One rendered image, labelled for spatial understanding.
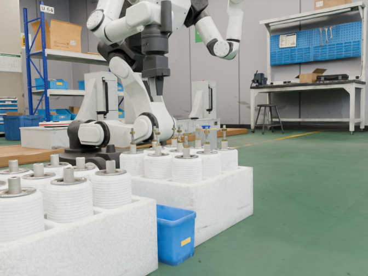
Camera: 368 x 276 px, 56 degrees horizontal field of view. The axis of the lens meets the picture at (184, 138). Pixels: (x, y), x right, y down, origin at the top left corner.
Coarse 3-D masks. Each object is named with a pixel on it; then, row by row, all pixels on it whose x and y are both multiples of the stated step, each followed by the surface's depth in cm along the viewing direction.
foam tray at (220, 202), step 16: (144, 176) 118; (224, 176) 113; (240, 176) 122; (144, 192) 110; (160, 192) 106; (176, 192) 102; (192, 192) 99; (208, 192) 105; (224, 192) 113; (240, 192) 122; (192, 208) 99; (208, 208) 105; (224, 208) 113; (240, 208) 123; (208, 224) 106; (224, 224) 114
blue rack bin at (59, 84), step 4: (36, 80) 601; (40, 80) 594; (48, 80) 577; (52, 80) 579; (56, 80) 626; (60, 80) 619; (64, 80) 612; (36, 84) 603; (40, 84) 596; (48, 84) 580; (52, 84) 581; (56, 84) 587; (60, 84) 593; (64, 84) 599; (36, 88) 605; (40, 88) 597; (48, 88) 582; (52, 88) 582; (56, 88) 588; (60, 88) 594; (64, 88) 599
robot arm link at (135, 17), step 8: (128, 8) 112; (136, 8) 109; (144, 8) 107; (152, 8) 107; (128, 16) 111; (136, 16) 109; (144, 16) 107; (152, 16) 107; (128, 24) 112; (136, 24) 110; (144, 24) 110; (136, 32) 118
